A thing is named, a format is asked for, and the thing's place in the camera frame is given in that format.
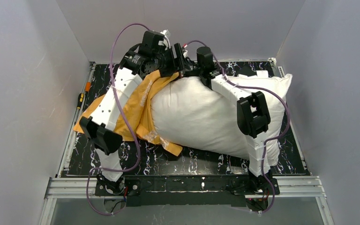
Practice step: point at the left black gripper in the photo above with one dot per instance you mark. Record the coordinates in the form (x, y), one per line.
(178, 54)

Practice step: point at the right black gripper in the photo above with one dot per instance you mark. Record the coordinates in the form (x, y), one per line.
(191, 69)

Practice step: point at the white pillow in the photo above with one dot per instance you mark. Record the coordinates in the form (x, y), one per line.
(190, 114)

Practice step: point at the orange printed pillowcase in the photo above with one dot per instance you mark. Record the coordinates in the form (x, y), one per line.
(127, 107)

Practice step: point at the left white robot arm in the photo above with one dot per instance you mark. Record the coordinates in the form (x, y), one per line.
(106, 142)

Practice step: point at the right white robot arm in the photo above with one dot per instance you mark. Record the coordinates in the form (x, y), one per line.
(252, 112)

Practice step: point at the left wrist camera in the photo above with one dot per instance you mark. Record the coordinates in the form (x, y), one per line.
(166, 41)

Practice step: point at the yellow handled screwdriver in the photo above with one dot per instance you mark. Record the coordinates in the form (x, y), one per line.
(82, 96)

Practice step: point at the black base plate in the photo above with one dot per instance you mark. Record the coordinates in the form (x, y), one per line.
(146, 190)

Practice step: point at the aluminium frame rail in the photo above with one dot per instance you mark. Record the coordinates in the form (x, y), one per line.
(289, 186)

